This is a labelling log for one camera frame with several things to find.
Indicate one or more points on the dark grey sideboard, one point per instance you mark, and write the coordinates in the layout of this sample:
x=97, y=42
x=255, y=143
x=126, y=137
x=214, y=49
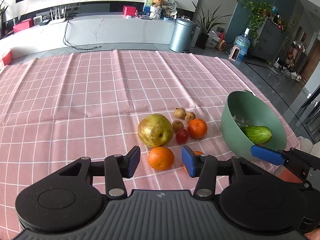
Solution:
x=269, y=43

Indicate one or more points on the large orange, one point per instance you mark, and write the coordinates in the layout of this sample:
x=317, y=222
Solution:
x=197, y=153

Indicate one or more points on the trailing ivy plant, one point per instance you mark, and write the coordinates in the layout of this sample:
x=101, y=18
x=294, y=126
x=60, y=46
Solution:
x=259, y=12

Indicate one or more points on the large yellow-green pear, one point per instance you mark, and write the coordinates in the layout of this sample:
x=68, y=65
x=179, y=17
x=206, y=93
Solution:
x=155, y=130

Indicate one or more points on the orange on right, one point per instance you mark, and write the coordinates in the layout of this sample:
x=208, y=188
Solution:
x=197, y=128

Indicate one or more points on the brown longan far left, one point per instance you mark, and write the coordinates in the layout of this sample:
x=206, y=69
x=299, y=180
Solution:
x=179, y=113

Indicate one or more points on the green colander bowl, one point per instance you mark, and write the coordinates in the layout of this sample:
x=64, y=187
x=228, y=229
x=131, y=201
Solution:
x=243, y=108

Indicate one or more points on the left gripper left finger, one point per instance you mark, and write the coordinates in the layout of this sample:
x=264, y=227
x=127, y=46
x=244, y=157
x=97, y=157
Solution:
x=114, y=168

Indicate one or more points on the small orange on left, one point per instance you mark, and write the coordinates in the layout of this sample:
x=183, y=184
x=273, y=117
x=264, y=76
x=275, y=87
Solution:
x=161, y=158

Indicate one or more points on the red box on cabinet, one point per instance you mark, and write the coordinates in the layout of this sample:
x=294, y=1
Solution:
x=129, y=10

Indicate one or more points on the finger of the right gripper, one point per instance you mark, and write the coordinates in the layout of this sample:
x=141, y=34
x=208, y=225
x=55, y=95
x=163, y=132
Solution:
x=267, y=155

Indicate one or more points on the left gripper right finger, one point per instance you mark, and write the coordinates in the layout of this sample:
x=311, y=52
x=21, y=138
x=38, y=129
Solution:
x=206, y=168

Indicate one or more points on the pink checkered tablecloth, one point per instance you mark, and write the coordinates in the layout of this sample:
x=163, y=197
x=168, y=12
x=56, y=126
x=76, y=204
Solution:
x=58, y=109

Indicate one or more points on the white plastic bag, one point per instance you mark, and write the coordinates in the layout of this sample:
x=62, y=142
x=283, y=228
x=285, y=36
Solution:
x=212, y=40

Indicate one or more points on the pink small heater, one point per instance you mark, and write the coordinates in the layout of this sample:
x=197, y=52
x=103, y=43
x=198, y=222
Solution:
x=235, y=52

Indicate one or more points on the green cucumber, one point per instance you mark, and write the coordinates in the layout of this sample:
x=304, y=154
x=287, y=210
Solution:
x=257, y=134

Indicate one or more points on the white wifi router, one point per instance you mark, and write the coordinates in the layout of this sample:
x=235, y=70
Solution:
x=57, y=15

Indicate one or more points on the pink box on cabinet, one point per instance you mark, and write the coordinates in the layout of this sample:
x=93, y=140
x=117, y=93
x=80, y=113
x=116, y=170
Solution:
x=25, y=24

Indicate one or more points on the brown longan far right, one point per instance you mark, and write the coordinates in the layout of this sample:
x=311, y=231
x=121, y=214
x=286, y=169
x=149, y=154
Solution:
x=189, y=117

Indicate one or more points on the brown longan near tomato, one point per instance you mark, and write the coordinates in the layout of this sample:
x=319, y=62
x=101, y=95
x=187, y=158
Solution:
x=177, y=125

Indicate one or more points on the teddy bear in pot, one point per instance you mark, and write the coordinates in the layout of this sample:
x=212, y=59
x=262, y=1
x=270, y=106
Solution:
x=156, y=8

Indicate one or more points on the blue water jug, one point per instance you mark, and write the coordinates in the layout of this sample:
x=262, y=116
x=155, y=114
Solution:
x=243, y=42

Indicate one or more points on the red cherry tomato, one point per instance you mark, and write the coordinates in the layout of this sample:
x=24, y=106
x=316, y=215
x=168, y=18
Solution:
x=182, y=136

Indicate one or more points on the silver trash can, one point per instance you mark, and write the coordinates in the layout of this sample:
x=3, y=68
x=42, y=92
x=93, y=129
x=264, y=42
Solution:
x=182, y=35

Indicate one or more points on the potted long-leaf plant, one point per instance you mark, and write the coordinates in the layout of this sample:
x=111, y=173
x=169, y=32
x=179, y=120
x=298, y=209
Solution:
x=206, y=23

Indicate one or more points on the white marble tv cabinet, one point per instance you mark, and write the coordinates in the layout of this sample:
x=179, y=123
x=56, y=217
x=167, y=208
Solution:
x=87, y=30

